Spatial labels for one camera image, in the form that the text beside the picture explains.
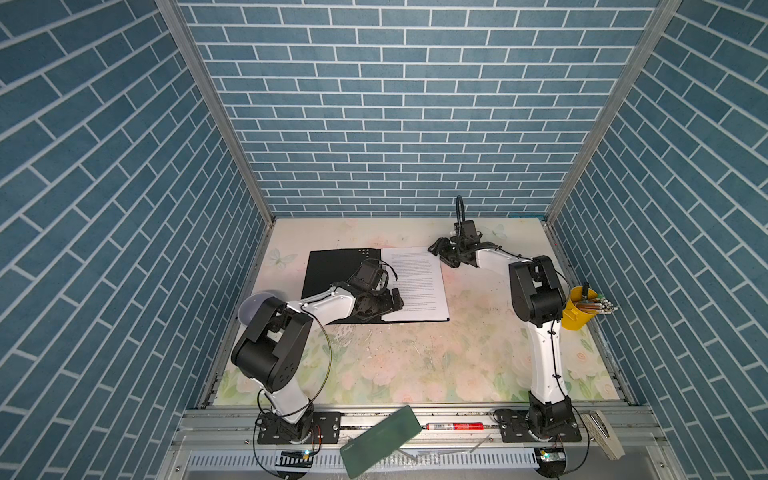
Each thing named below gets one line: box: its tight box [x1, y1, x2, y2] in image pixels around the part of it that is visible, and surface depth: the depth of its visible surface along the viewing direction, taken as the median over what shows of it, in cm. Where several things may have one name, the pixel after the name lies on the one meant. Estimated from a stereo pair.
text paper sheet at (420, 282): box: [381, 247, 450, 322], surface depth 103 cm
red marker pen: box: [423, 422, 485, 431], surface depth 75 cm
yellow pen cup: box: [561, 286, 598, 331], surface depth 88 cm
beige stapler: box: [581, 410, 626, 461], surface depth 73 cm
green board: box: [340, 405, 422, 479], surface depth 73 cm
